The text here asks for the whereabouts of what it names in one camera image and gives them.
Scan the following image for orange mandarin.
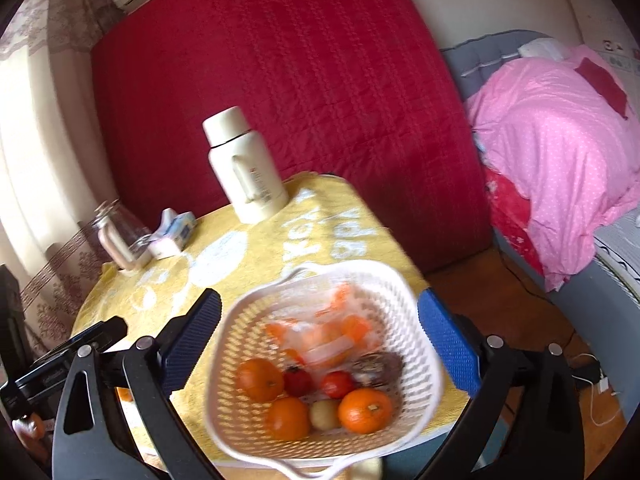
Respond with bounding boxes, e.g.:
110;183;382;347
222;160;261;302
265;396;311;441
235;358;284;403
337;388;394;434

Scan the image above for dark brown passion fruit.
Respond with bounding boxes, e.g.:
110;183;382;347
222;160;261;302
350;351;404;388

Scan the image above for white plastic basket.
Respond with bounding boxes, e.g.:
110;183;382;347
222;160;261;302
203;258;445;480

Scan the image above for red cherry tomato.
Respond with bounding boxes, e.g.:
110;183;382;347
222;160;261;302
320;370;358;399

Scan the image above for small tan longan fruit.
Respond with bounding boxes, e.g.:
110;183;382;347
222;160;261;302
309;399;341;431

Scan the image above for brown kiwi fruit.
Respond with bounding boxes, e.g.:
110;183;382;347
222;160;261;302
348;457;384;480

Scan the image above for person's left hand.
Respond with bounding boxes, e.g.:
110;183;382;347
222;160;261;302
12;413;50;464

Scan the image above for tissue pack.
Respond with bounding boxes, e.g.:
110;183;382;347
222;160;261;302
149;208;196;260

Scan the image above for patterned beige curtain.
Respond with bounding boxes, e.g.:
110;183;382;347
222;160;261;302
1;0;122;356

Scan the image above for bag of orange slices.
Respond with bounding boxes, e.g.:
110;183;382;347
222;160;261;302
265;283;384;370

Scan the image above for cream thermos flask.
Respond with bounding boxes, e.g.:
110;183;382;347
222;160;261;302
202;106;288;224

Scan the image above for yellow cartoon towel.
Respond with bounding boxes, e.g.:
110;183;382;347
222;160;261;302
69;171;471;466

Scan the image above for pink dotted duvet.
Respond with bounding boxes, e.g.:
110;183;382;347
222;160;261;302
465;44;639;290

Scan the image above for red cloth on bed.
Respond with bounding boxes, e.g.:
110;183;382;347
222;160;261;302
575;58;628;120

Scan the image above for red quilted headboard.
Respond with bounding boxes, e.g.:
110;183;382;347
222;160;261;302
91;0;491;272

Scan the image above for charger and cables on floor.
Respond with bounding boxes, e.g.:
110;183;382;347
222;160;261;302
494;249;626;428

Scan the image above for grey bed frame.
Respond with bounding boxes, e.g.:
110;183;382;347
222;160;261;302
442;30;639;416

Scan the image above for glass kettle pink handle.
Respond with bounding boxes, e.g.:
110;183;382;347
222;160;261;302
92;200;152;272

